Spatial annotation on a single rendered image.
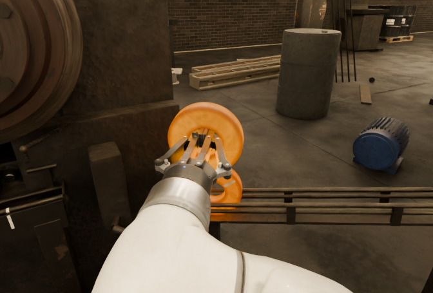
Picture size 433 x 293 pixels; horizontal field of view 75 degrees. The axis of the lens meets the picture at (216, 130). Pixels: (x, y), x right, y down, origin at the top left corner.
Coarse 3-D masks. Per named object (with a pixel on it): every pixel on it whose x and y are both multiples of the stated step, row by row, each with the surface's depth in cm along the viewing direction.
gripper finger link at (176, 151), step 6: (180, 138) 53; (186, 138) 53; (180, 144) 51; (174, 150) 49; (180, 150) 51; (162, 156) 47; (168, 156) 47; (174, 156) 49; (180, 156) 51; (156, 162) 46; (162, 162) 46; (174, 162) 49
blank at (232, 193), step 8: (232, 176) 72; (224, 184) 73; (232, 184) 73; (240, 184) 74; (224, 192) 77; (232, 192) 74; (240, 192) 74; (216, 200) 76; (224, 200) 75; (232, 200) 75; (216, 208) 77; (224, 208) 76; (232, 208) 76
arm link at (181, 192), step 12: (168, 180) 37; (180, 180) 36; (156, 192) 35; (168, 192) 34; (180, 192) 34; (192, 192) 35; (204, 192) 37; (144, 204) 34; (180, 204) 33; (192, 204) 34; (204, 204) 36; (204, 216) 34
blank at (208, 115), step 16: (192, 112) 54; (208, 112) 54; (224, 112) 54; (176, 128) 56; (192, 128) 56; (208, 128) 55; (224, 128) 55; (240, 128) 56; (224, 144) 56; (240, 144) 56
